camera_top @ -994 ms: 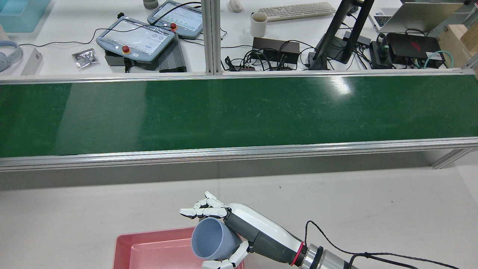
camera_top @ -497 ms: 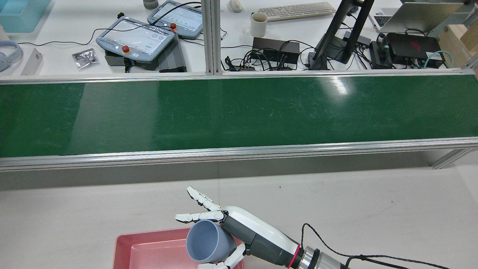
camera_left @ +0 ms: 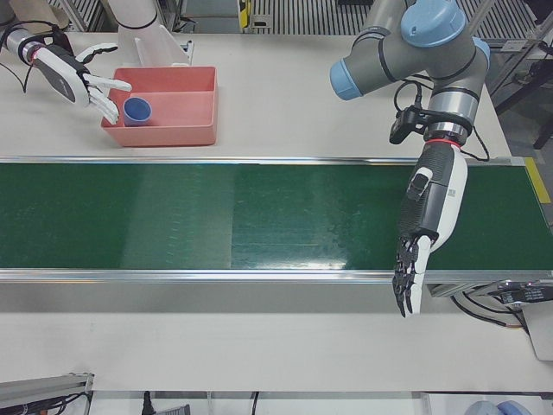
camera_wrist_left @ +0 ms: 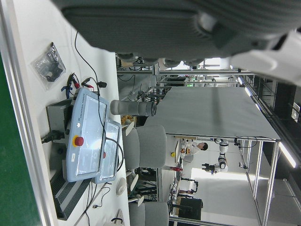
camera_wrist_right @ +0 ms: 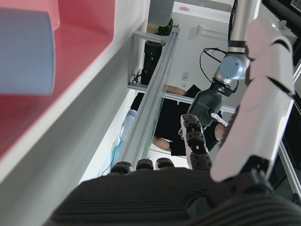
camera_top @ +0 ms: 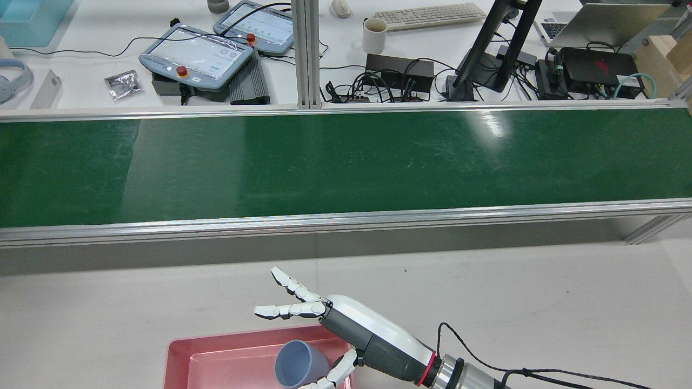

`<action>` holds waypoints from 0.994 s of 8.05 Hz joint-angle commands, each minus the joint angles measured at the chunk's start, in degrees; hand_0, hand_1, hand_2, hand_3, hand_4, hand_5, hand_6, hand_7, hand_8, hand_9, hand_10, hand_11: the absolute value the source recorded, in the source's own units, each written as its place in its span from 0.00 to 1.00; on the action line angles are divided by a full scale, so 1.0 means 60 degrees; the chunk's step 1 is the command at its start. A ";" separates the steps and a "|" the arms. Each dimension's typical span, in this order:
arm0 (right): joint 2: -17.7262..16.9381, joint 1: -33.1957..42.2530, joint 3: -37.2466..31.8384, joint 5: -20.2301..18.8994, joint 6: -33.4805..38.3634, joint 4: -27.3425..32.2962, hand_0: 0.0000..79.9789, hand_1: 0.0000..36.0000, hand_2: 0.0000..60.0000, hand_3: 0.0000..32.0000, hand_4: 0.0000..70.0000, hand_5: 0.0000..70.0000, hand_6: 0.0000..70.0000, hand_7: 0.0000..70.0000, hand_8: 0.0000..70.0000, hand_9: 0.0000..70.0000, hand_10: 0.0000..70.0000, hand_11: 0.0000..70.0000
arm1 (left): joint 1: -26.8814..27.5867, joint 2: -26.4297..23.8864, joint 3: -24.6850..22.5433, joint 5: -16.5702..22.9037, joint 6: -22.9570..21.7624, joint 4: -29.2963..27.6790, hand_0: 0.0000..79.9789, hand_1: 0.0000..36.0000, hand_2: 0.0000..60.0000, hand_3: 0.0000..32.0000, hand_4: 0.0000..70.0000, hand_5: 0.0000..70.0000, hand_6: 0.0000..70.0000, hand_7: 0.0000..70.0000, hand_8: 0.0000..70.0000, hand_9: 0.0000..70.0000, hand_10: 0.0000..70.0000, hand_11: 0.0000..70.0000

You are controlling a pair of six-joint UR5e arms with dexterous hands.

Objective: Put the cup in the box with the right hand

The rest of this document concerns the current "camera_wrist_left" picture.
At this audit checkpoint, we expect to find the black ridged power unit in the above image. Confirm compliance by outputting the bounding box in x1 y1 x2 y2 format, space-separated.
49 170 93 221

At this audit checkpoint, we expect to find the grey office chair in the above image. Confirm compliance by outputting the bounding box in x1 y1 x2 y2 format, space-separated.
128 201 170 226
122 124 167 170

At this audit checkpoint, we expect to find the black monitor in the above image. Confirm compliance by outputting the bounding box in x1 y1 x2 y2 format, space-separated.
178 197 203 221

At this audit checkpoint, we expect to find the white computer mouse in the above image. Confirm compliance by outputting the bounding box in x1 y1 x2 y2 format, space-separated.
116 178 127 196

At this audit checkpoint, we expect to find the large blue teach pendant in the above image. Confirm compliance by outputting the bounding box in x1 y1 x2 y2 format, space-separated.
66 87 110 183

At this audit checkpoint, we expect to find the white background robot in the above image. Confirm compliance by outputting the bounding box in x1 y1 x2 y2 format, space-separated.
202 138 230 175

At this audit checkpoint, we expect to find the clear plastic parts bag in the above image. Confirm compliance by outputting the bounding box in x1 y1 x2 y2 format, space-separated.
30 42 66 90

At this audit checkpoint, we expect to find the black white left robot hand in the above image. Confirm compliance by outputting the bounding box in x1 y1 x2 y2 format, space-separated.
50 0 301 87

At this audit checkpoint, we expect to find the grey bottle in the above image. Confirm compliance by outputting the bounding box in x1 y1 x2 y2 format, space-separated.
110 98 158 118

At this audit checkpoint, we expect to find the dark grey metal box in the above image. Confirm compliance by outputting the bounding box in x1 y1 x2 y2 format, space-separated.
46 98 76 143

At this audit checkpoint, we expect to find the person in white shirt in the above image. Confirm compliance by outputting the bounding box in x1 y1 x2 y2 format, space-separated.
182 141 209 163

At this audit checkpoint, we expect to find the small blue teach pendant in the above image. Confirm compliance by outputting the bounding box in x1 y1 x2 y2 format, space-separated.
94 120 123 184

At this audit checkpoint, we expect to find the green conveyor belt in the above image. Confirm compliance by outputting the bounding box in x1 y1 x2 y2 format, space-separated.
0 0 58 226

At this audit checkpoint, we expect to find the grey canopy panel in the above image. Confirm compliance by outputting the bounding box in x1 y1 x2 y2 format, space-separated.
143 86 282 142

